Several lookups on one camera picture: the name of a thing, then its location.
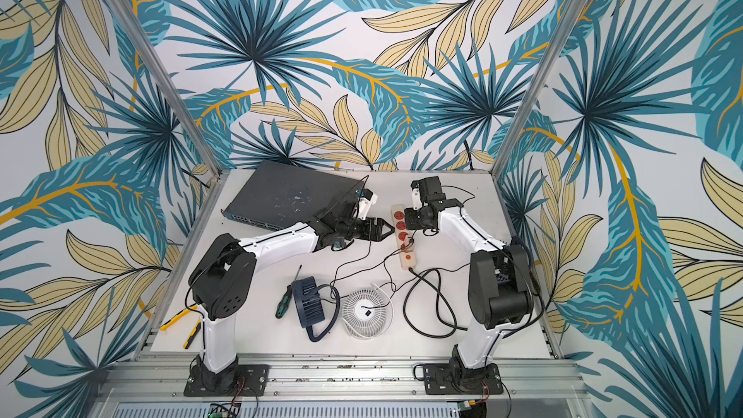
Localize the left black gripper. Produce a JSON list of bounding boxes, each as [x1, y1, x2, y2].
[[337, 215, 395, 240]]

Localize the beige power strip red sockets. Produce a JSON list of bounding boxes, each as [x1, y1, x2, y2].
[[391, 204, 417, 271]]

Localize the black power strip cable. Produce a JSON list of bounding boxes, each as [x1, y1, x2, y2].
[[401, 266, 471, 339]]

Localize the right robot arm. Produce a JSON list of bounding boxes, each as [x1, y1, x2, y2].
[[404, 176, 535, 373]]

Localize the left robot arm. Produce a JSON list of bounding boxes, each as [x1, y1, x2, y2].
[[188, 185, 395, 375]]

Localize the white round desk fan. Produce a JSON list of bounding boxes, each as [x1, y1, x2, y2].
[[341, 284, 394, 341]]

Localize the navy blue desk fan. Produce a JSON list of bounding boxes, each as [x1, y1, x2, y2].
[[291, 277, 341, 343]]

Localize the yellow black tool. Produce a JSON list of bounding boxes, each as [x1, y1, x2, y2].
[[158, 305, 203, 350]]

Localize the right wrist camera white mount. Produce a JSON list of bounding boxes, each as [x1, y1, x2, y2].
[[410, 180, 423, 210]]

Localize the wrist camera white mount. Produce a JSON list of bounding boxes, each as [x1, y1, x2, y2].
[[410, 180, 423, 210], [356, 189, 378, 221]]

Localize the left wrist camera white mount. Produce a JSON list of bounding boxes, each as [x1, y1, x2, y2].
[[356, 189, 378, 221]]

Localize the thin black charger cable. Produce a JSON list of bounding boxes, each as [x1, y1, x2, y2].
[[327, 237, 419, 303]]

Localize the dark grey network switch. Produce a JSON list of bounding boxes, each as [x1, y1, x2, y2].
[[223, 162, 362, 230]]

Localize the green handled screwdriver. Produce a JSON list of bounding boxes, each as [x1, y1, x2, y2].
[[275, 283, 293, 319]]

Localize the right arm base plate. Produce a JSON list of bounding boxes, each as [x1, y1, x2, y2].
[[412, 349, 505, 396]]

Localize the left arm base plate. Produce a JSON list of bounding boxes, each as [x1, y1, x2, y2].
[[184, 355, 270, 398]]

